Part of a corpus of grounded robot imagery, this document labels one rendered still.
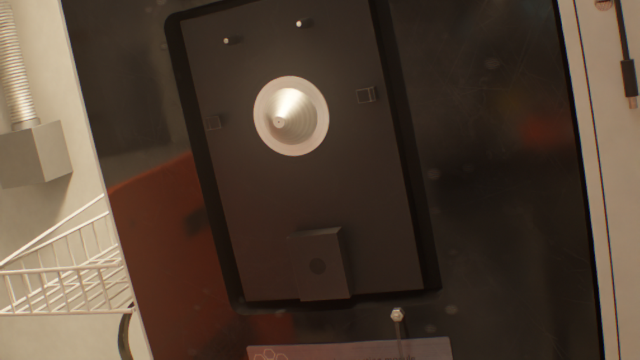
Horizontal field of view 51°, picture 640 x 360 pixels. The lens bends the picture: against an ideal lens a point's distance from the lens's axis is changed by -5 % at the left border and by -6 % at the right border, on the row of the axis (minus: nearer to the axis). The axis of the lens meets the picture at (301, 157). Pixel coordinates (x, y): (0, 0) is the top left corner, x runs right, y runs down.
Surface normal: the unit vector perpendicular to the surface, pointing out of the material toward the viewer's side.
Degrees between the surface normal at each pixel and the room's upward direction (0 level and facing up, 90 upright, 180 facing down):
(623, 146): 90
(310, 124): 109
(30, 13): 90
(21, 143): 90
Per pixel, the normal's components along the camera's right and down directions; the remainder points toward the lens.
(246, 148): -0.34, 0.22
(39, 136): 0.91, -0.14
